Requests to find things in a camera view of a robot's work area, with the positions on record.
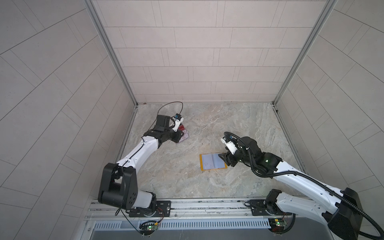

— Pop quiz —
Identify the white vent grille strip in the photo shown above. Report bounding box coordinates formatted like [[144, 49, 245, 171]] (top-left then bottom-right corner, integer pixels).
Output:
[[94, 219, 271, 231]]

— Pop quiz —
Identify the left camera thin black cable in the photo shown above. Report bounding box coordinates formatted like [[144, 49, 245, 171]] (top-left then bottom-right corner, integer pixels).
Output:
[[151, 101, 184, 133]]

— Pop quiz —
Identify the left green circuit board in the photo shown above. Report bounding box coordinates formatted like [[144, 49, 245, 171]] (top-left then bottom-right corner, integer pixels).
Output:
[[139, 221, 160, 236]]

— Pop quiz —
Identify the yellow leather card holder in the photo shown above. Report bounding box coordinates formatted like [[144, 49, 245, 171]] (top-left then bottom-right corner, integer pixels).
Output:
[[199, 152, 228, 172]]

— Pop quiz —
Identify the green circuit board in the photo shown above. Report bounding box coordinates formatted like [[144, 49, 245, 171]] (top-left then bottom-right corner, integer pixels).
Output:
[[139, 221, 160, 236], [268, 219, 287, 233]]

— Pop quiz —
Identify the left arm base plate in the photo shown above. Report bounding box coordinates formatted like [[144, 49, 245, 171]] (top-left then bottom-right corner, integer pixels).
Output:
[[129, 201, 172, 218]]

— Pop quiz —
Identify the black corrugated cable conduit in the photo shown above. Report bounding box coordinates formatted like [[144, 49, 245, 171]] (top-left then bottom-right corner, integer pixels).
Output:
[[223, 131, 384, 240]]

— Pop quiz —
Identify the aluminium mounting rail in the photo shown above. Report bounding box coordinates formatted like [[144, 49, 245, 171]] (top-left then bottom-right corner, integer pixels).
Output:
[[85, 196, 335, 221]]

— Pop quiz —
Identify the clear acrylic card box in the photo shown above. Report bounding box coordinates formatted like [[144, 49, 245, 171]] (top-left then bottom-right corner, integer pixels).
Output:
[[178, 128, 189, 143]]

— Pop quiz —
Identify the right green circuit board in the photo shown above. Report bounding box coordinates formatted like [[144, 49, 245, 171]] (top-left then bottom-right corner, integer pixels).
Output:
[[268, 219, 287, 233]]

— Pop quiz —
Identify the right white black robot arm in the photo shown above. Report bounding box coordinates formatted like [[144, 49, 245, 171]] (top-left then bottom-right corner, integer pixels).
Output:
[[219, 132, 363, 240]]

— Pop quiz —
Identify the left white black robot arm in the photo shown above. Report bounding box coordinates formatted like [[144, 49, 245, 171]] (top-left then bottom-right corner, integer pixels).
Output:
[[98, 114, 184, 214]]

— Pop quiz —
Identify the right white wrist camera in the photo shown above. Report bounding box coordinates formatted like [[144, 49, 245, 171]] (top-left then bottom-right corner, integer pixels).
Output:
[[221, 137, 238, 155]]

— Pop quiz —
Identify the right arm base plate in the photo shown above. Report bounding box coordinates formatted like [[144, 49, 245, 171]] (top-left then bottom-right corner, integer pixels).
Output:
[[244, 200, 292, 217]]

